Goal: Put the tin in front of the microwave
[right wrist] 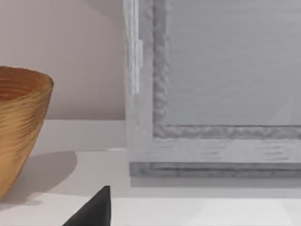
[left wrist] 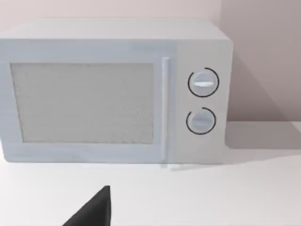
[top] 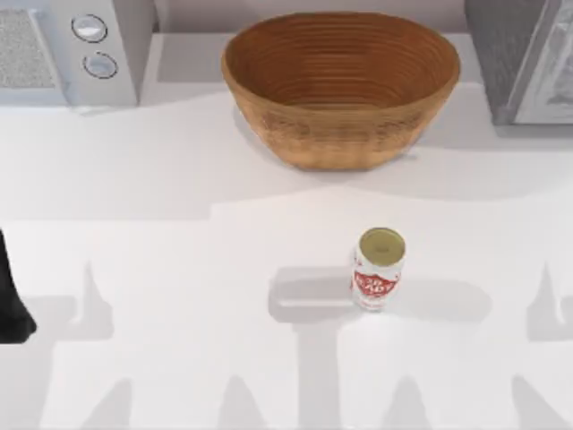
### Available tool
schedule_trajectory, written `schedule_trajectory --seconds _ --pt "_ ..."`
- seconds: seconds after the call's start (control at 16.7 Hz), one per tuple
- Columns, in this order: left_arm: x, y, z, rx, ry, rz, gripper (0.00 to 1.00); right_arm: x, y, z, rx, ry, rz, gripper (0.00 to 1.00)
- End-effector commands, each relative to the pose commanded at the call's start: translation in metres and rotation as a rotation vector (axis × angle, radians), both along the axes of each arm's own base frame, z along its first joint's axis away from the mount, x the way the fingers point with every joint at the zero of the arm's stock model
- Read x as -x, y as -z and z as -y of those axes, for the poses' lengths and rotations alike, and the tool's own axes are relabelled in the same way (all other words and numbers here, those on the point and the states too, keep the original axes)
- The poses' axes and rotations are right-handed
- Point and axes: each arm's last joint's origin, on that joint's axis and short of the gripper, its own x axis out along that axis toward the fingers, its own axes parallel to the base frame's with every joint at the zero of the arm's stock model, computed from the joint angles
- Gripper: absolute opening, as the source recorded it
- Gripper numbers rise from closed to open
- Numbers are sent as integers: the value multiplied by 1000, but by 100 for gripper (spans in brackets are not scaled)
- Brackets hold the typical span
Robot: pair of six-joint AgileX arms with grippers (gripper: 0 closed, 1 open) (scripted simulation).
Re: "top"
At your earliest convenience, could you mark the red and white can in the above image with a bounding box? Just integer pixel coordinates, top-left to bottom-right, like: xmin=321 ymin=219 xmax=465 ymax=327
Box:
xmin=351 ymin=227 xmax=406 ymax=312

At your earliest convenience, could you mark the brown woven basket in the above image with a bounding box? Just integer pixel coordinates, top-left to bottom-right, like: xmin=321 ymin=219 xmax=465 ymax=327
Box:
xmin=220 ymin=11 xmax=461 ymax=172

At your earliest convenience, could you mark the pale microwave oven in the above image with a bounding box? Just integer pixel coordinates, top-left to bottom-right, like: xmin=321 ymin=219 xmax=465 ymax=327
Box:
xmin=0 ymin=0 xmax=158 ymax=108

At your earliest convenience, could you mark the small microwave knob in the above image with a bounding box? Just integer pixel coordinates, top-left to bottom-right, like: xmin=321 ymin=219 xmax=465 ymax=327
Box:
xmin=81 ymin=50 xmax=119 ymax=80

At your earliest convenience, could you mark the large microwave knob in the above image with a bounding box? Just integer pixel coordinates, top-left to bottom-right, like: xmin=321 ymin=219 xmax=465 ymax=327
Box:
xmin=71 ymin=13 xmax=109 ymax=45

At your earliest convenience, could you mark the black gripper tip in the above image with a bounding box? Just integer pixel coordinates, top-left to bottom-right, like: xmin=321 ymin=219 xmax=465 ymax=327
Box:
xmin=0 ymin=228 xmax=38 ymax=345

